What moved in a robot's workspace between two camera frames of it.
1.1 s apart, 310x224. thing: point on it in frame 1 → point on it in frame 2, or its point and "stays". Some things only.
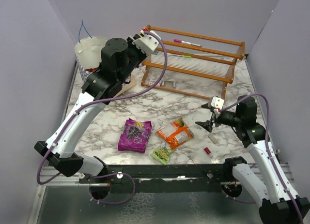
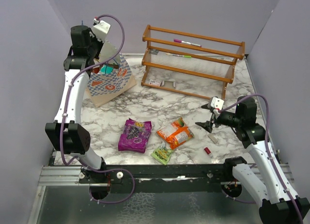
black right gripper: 208,124 stays
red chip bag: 92,70 stays
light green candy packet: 162,154 stays
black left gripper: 142,55 → 99,42
